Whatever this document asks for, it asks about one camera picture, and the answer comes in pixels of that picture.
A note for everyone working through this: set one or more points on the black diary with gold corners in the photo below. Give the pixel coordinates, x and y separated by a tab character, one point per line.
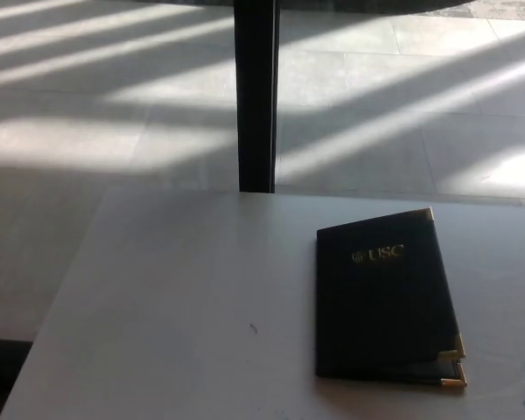
376	315

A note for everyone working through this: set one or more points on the black vertical pillar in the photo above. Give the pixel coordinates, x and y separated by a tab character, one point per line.
254	96

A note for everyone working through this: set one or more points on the grey patterned rug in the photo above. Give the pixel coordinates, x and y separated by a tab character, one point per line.
507	8

